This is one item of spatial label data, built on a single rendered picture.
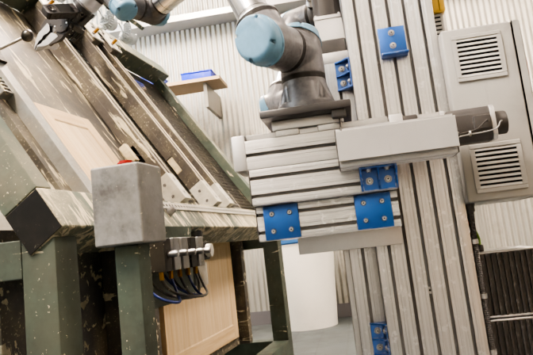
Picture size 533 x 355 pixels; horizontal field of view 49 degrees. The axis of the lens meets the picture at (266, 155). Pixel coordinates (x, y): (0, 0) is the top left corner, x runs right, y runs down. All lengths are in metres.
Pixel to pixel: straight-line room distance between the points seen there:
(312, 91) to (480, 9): 4.56
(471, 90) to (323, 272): 3.42
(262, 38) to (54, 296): 0.75
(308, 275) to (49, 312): 3.57
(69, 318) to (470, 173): 1.05
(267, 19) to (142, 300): 0.70
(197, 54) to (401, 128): 4.71
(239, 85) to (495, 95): 4.28
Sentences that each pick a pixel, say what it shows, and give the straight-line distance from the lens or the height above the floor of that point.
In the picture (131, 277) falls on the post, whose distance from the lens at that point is 1.35.
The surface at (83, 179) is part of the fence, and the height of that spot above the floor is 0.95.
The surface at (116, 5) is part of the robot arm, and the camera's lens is 1.86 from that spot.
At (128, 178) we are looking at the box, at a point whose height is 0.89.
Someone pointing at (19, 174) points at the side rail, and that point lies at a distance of 1.47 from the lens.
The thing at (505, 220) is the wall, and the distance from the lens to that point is 5.59.
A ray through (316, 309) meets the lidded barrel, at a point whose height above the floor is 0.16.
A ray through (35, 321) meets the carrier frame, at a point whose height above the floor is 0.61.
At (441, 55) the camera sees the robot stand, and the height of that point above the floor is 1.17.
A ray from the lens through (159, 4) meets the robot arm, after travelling 1.92.
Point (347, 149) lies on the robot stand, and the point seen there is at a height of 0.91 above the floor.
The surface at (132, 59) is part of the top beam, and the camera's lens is 3.43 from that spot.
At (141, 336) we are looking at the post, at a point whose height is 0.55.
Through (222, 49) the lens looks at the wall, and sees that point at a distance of 5.87.
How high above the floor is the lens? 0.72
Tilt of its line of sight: 9 degrees up
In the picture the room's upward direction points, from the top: 7 degrees counter-clockwise
